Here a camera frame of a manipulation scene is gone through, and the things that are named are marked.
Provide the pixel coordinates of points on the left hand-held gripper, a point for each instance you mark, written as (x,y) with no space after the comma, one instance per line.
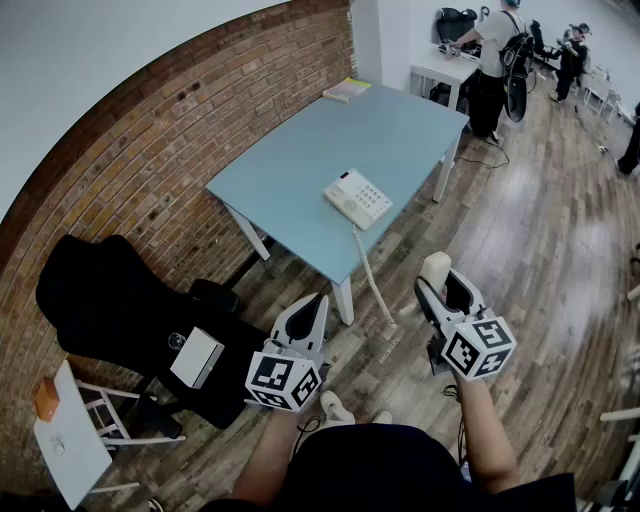
(280,380)

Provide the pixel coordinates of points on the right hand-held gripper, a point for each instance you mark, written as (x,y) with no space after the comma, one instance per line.
(475,350)

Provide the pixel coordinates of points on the white telephone handset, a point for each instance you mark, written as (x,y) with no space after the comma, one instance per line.
(435,267)

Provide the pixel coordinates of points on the person's right forearm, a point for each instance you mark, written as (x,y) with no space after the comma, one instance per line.
(485,435)

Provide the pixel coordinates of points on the person's left forearm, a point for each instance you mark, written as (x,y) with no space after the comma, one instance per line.
(272,455)

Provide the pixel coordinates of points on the person's left white shoe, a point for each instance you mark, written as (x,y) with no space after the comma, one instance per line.
(336,407)

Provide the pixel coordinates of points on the person's white shoe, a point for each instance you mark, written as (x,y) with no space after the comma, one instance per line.
(336,407)
(382,417)

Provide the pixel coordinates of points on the white flat box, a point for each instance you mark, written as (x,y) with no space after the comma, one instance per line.
(195,357)

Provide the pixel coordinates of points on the person's right white shoe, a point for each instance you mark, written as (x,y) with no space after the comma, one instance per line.
(382,417)

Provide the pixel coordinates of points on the small clear glass object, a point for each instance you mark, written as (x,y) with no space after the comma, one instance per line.
(175,341)

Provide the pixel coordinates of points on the white telephone base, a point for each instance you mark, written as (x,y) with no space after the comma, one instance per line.
(350,200)

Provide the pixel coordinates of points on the person's black clothing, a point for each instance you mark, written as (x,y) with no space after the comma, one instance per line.
(380,470)

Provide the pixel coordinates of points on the light blue table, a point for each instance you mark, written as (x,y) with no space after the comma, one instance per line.
(350,140)

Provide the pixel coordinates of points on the black office chair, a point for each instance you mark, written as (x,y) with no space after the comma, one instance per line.
(110,300)

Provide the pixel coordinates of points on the small white desk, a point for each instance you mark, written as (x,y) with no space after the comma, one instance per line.
(445,70)

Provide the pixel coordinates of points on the yellow and white notebook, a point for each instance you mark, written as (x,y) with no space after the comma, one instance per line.
(347,90)

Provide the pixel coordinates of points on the black backpack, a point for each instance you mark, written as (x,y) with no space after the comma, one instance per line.
(517,55)

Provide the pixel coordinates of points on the white side table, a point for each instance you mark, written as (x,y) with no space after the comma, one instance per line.
(70,450)

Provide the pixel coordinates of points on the orange box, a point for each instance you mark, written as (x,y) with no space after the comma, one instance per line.
(47,400)

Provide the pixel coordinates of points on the small round white object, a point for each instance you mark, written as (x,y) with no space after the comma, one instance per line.
(58,446)

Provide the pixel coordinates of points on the black mesh chair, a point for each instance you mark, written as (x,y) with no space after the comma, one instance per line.
(452,22)

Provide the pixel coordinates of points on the white metal frame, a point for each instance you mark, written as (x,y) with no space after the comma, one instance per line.
(620,415)

